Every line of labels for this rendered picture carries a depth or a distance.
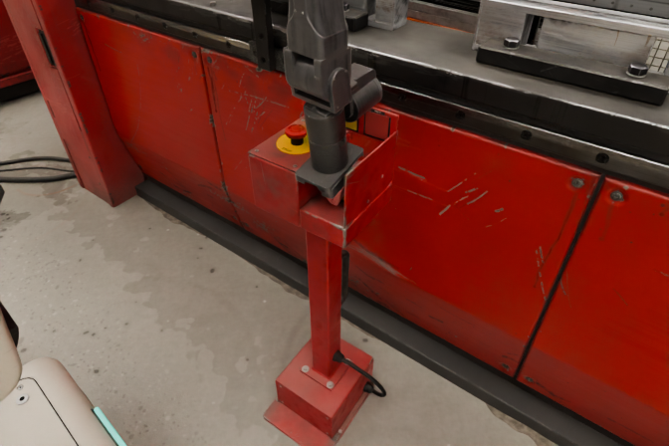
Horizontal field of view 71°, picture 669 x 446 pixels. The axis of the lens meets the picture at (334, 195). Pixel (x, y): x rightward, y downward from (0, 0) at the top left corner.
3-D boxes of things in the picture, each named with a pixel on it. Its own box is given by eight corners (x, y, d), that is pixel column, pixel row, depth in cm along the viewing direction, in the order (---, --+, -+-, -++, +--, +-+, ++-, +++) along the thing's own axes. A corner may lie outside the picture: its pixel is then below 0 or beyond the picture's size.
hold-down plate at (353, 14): (250, 7, 111) (249, -6, 109) (266, 2, 115) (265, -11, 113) (354, 32, 97) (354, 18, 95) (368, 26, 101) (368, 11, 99)
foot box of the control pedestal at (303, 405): (261, 417, 122) (257, 392, 114) (318, 348, 138) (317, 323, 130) (324, 463, 113) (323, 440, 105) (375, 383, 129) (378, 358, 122)
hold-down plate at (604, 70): (474, 62, 85) (477, 45, 83) (486, 53, 88) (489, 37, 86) (661, 107, 71) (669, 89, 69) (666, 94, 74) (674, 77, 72)
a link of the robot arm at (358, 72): (281, 58, 61) (330, 77, 57) (337, 22, 67) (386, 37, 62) (297, 130, 70) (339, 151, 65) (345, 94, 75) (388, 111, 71)
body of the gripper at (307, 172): (364, 157, 75) (363, 120, 69) (330, 197, 69) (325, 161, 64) (332, 143, 78) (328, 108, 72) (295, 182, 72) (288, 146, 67)
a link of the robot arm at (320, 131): (294, 103, 64) (325, 118, 61) (327, 80, 67) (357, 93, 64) (300, 141, 69) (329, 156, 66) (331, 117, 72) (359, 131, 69)
